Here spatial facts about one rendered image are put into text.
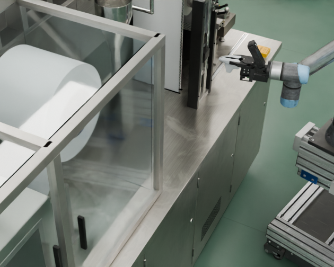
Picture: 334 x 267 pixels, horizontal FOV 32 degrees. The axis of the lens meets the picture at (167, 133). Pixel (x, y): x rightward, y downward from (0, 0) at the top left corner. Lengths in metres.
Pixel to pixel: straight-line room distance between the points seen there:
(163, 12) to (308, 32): 2.73
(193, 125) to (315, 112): 1.81
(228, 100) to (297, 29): 2.52
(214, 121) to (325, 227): 0.93
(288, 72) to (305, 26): 2.88
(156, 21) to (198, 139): 0.55
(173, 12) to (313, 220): 1.35
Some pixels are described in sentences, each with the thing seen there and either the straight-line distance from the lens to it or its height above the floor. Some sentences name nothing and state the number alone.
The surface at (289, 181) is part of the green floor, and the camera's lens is 3.72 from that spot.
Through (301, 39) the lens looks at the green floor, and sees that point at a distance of 5.08.
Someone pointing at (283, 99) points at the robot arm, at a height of 1.10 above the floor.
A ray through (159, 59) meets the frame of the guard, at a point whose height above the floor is 1.52.
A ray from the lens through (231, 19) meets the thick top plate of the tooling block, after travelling 3.15.
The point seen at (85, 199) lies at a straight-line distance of 1.74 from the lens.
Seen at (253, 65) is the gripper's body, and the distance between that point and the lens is 2.41.
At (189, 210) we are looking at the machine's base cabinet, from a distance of 2.61.
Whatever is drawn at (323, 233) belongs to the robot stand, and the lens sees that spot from 3.19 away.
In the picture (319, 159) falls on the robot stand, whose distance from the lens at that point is 2.83.
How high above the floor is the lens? 2.56
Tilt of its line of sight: 40 degrees down
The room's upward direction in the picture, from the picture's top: 1 degrees clockwise
